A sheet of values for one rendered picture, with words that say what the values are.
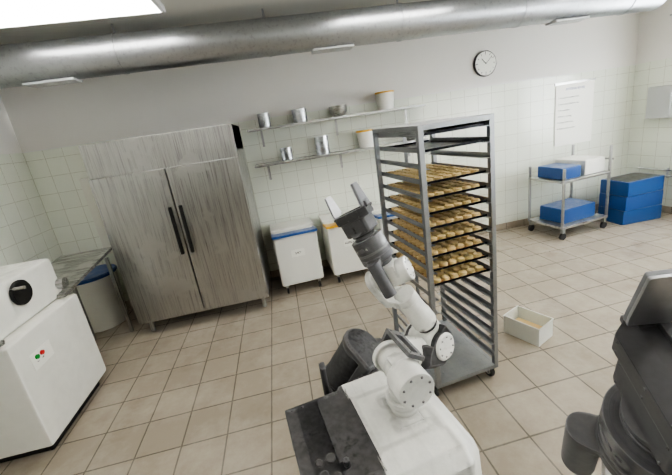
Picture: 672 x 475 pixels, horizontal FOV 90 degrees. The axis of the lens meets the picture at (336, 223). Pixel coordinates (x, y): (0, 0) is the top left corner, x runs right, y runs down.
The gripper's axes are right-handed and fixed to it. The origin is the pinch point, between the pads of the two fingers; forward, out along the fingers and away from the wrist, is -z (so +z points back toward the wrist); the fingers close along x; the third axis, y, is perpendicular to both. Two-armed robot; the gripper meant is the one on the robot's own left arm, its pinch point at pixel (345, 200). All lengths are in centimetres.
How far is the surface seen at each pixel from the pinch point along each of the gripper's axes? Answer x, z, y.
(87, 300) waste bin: -413, -35, 13
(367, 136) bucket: -193, -41, -289
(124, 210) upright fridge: -305, -89, -39
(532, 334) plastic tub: -64, 172, -174
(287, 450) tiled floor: -152, 122, -1
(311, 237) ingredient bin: -254, 31, -181
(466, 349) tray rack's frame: -91, 148, -127
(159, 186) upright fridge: -278, -92, -70
